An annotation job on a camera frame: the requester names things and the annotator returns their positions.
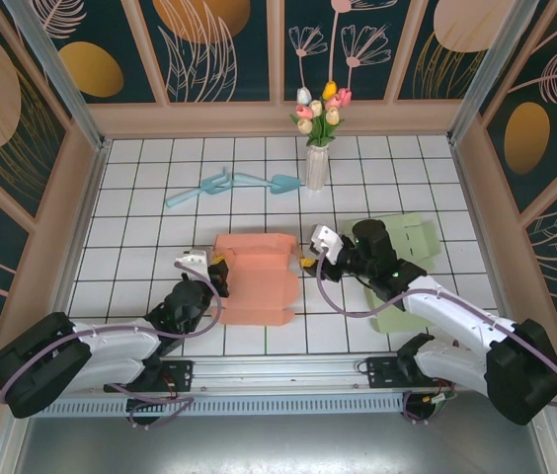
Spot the aluminium frame post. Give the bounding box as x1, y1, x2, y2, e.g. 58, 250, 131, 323
1, 0, 112, 152
446, 0, 541, 145

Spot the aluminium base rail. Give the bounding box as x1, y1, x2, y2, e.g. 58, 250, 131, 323
9, 349, 549, 396

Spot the purple cable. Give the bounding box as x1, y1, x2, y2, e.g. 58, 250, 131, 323
0, 261, 224, 430
316, 249, 557, 426

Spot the grey slotted cable duct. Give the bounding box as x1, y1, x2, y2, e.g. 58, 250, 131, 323
31, 394, 408, 417

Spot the green paper box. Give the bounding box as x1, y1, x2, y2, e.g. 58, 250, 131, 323
342, 211, 441, 338

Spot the grey metal sheet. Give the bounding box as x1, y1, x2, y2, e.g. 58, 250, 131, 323
11, 414, 549, 474

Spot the artificial tulip bouquet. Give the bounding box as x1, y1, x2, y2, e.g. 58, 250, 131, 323
289, 80, 354, 148

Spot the white ribbed vase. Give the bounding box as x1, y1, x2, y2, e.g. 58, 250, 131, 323
305, 144, 330, 192

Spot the light blue garden fork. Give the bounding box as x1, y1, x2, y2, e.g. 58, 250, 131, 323
164, 166, 234, 209

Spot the light blue garden trowel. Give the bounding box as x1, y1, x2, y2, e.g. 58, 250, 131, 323
232, 171, 302, 197

